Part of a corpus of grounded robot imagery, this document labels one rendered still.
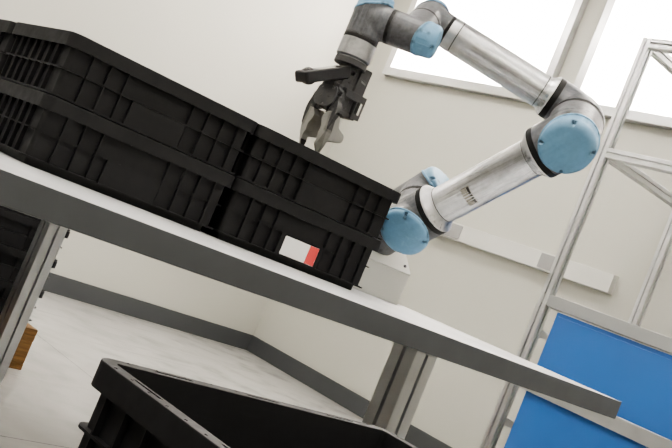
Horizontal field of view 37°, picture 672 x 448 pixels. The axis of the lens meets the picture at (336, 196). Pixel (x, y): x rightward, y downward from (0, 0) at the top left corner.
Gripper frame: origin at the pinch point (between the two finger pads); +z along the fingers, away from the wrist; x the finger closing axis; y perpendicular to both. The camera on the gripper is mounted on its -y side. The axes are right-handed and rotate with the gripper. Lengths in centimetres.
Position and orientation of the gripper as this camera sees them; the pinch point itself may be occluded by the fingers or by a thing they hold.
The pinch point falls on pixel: (308, 144)
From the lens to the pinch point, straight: 207.6
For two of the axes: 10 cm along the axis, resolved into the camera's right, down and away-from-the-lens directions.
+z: -3.8, 9.2, -0.6
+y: 7.0, 3.3, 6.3
